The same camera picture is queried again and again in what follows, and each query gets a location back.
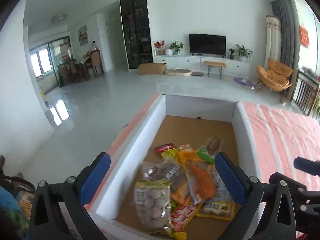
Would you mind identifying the beige snack packet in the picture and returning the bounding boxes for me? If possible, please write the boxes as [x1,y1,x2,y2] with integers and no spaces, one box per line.
[196,200,235,220]

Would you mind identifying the small brown meat packet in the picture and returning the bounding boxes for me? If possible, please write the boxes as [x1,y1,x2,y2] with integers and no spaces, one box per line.
[196,137,223,164]

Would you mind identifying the orange walnut snack bag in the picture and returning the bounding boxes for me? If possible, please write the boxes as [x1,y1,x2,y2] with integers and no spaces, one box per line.
[141,159,194,205]

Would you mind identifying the yellow red snack bag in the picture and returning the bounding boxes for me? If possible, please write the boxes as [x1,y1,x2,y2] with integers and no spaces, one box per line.
[167,201,203,239]

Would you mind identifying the yellow black snack bag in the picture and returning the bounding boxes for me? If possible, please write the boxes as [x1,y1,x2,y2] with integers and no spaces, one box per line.
[155,143,180,164]

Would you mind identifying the red striped tablecloth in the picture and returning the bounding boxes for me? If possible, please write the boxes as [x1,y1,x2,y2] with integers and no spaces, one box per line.
[232,102,319,191]

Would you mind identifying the white cardboard storage box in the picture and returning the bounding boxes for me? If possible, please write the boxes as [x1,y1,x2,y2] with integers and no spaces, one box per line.
[85,94,261,239]

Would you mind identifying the wooden side table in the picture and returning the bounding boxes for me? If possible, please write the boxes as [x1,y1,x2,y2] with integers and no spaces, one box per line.
[291,68,319,118]

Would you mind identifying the floral cushion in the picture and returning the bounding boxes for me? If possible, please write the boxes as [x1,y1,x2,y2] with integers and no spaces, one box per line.
[1,174,35,239]

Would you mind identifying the orange lounge chair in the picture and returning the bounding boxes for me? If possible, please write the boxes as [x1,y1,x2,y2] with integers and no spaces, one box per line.
[251,57,293,106]

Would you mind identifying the purple round floor mat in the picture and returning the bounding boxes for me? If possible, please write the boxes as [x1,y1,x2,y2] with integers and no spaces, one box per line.
[233,77,254,87]

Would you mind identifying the dining table with chairs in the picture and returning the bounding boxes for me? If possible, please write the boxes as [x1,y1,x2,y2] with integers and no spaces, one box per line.
[58,49,104,86]

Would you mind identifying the white tv cabinet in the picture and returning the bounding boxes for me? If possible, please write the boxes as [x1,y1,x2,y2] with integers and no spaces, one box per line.
[153,55,253,78]

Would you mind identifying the small wooden bench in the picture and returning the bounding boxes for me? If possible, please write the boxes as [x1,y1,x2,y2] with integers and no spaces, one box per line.
[204,61,227,79]

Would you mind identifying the brown cardboard box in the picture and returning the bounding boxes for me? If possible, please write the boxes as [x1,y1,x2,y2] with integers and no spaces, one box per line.
[138,62,167,75]

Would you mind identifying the oval cat scratcher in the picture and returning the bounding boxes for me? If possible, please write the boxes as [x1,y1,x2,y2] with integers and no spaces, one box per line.
[164,68,192,76]

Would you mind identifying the small dark potted plant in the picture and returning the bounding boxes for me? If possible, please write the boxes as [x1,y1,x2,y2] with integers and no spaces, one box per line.
[229,48,235,60]

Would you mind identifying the green potted plant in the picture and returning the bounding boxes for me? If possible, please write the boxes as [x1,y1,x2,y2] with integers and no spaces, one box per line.
[235,44,253,62]

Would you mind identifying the white floor air conditioner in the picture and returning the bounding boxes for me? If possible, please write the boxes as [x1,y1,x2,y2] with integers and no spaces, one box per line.
[264,15,281,68]

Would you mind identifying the black flat television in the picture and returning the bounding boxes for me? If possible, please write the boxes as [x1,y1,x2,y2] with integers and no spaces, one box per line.
[189,34,226,56]

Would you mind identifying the red flower vase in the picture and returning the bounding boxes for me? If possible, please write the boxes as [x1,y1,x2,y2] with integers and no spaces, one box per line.
[153,39,165,55]

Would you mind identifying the leafy plant white vase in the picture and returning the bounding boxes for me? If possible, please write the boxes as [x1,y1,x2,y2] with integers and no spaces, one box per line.
[169,41,184,55]

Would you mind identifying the grey curtain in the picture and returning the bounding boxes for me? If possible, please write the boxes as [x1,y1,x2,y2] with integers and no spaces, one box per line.
[271,0,298,69]

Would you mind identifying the black glass display cabinet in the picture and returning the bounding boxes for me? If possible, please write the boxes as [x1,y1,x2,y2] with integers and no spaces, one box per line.
[120,0,153,69]

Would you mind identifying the red wall decoration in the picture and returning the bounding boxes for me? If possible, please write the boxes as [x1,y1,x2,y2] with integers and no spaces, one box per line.
[299,25,310,48]

